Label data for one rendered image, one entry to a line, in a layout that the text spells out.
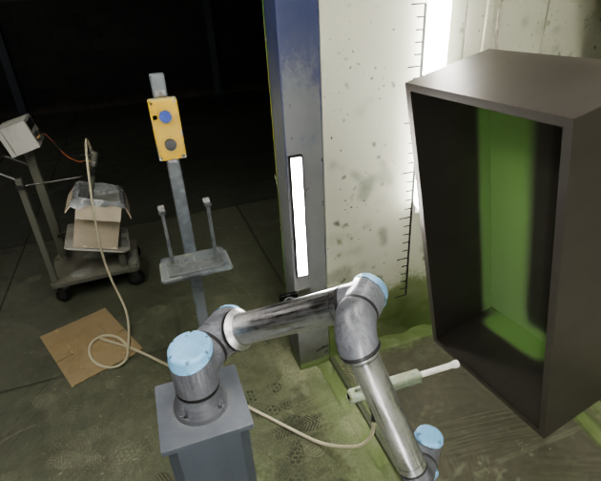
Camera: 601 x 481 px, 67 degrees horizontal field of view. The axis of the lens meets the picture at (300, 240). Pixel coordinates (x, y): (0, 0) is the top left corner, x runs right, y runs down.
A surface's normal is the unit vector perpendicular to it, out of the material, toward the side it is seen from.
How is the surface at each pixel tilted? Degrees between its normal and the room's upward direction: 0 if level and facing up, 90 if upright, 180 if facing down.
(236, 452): 90
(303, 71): 90
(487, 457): 0
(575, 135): 90
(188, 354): 5
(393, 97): 90
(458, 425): 0
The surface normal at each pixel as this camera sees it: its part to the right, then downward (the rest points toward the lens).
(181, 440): -0.05, -0.88
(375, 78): 0.33, 0.43
